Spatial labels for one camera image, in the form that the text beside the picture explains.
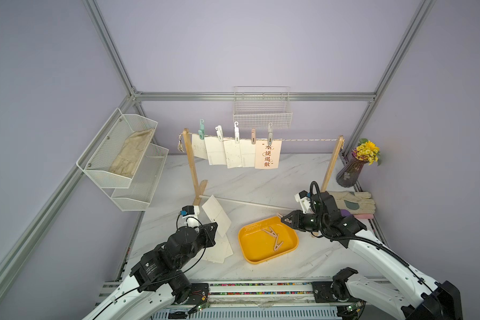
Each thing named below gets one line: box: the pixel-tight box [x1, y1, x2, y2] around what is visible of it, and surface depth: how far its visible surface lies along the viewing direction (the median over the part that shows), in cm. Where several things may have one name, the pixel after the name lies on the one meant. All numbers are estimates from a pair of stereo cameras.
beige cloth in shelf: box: [109, 128, 155, 178], surface depth 81 cm
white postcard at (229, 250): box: [214, 230, 234, 258], surface depth 86 cm
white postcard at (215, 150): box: [204, 136, 227, 166], surface depth 73 cm
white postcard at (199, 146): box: [192, 133, 208, 160], surface depth 73 cm
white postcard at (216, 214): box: [201, 194, 232, 238], surface depth 76 cm
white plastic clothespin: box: [214, 125, 224, 142], surface depth 66 cm
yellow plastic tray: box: [238, 216, 299, 264], surface depth 88 cm
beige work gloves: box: [328, 190, 376, 215], surface depth 101 cm
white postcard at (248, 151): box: [239, 139, 256, 168], surface depth 73 cm
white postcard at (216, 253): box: [202, 238, 228, 264], surface depth 86 cm
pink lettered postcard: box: [254, 139, 283, 170], surface depth 73 cm
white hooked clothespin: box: [234, 121, 240, 144], surface depth 66 cm
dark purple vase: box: [336, 150, 368, 188], surface depth 102 cm
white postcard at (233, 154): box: [222, 139, 243, 169], surface depth 73 cm
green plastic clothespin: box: [198, 118, 205, 140], surface depth 66 cm
